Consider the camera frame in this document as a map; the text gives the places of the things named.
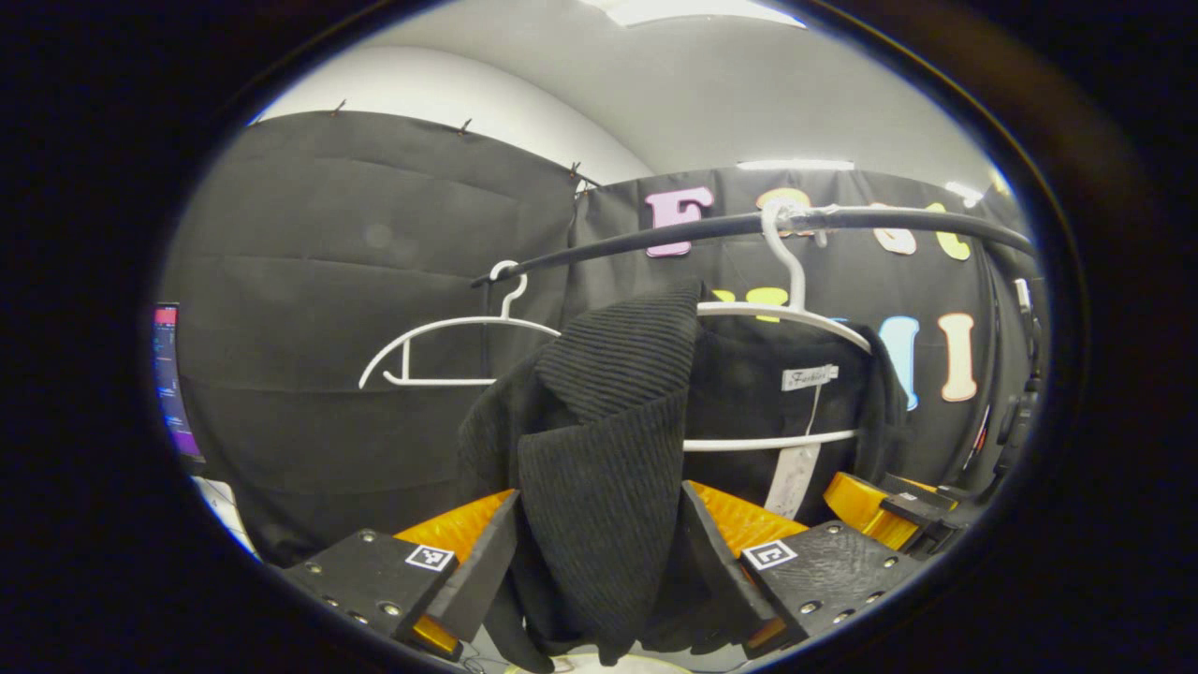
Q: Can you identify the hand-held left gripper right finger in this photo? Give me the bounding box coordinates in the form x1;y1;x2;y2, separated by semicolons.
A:
679;480;928;656

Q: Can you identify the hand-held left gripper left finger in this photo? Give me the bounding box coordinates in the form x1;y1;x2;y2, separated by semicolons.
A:
281;487;522;661

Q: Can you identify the black knitted garment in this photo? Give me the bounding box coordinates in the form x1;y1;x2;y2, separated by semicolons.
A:
456;279;913;673

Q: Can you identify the white plastic hanger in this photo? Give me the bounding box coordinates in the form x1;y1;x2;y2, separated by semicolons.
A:
683;198;873;453
358;260;562;390

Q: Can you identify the black clothes rack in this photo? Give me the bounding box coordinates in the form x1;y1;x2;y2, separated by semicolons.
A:
471;204;1040;375

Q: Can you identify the black backdrop cloth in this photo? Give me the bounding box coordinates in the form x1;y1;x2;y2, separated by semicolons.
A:
159;110;1049;567

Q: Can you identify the computer monitor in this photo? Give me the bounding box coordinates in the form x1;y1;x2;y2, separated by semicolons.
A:
153;302;205;466

